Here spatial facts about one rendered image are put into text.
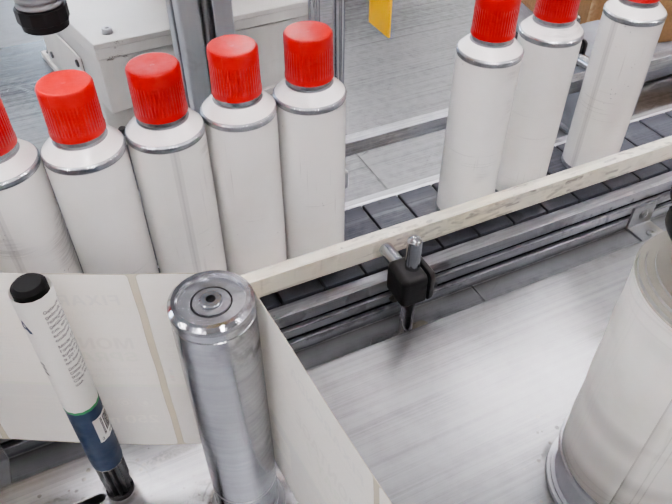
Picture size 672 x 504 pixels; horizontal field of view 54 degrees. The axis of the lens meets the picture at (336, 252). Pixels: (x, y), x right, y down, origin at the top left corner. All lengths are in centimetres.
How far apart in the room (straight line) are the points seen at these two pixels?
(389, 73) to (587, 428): 66
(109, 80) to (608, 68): 51
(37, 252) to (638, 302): 36
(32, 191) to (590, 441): 36
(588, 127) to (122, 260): 44
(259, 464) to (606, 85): 45
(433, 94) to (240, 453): 65
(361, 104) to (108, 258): 49
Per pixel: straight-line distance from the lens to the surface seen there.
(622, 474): 40
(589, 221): 69
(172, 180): 45
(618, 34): 64
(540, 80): 59
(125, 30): 81
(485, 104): 55
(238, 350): 29
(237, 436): 34
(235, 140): 45
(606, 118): 67
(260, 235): 51
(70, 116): 42
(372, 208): 63
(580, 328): 55
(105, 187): 44
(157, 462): 47
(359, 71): 96
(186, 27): 57
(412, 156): 79
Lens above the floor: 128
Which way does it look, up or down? 43 degrees down
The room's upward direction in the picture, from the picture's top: straight up
